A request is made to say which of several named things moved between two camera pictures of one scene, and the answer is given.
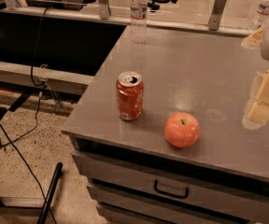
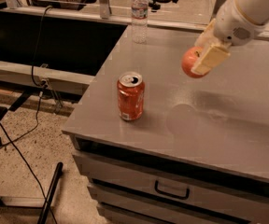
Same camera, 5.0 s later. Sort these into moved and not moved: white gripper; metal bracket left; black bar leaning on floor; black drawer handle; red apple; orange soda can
Moved: red apple; white gripper
Not moved: metal bracket left; black bar leaning on floor; black drawer handle; orange soda can
